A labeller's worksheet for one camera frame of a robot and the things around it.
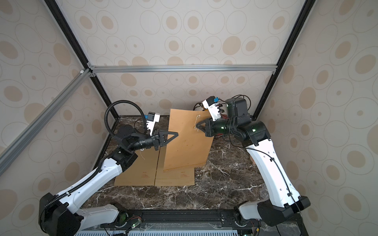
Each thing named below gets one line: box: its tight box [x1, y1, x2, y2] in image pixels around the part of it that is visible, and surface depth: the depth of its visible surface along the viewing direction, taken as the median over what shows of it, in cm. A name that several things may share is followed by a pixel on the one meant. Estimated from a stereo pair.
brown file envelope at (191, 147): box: [163, 108, 215, 172], surface depth 63 cm
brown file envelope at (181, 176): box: [155, 160, 195, 186], surface depth 89 cm
